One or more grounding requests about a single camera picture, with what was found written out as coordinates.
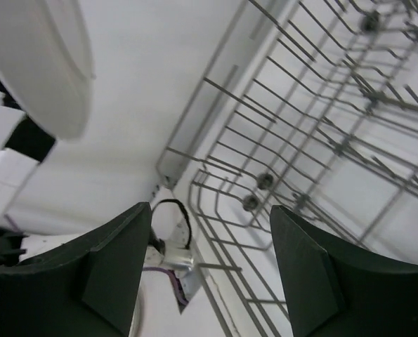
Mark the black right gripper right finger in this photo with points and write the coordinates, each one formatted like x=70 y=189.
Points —
x=335 y=288

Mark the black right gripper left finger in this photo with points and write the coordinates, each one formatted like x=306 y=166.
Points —
x=85 y=287

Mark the teal red rimmed plate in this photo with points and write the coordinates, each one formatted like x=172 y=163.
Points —
x=46 y=63

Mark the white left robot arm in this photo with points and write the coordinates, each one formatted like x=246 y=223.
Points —
x=26 y=148

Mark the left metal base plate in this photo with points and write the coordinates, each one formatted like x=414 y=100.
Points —
x=188 y=283

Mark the grey wire dish rack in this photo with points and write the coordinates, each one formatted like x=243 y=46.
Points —
x=326 y=126

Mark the aluminium table frame rail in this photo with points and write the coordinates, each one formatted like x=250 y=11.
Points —
x=241 y=39

